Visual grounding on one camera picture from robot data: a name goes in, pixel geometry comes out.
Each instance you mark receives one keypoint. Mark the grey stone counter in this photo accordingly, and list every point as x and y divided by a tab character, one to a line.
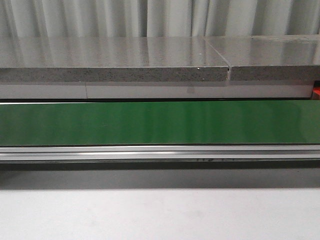
211	67

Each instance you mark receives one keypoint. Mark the green conveyor belt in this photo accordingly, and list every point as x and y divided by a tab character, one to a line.
161	122

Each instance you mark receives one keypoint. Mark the red plate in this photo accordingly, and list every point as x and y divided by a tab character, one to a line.
316	93

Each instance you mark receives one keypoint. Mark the white pleated curtain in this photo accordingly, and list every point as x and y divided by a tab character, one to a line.
158	18

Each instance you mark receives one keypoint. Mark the aluminium conveyor frame rail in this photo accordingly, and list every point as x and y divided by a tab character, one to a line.
160	153

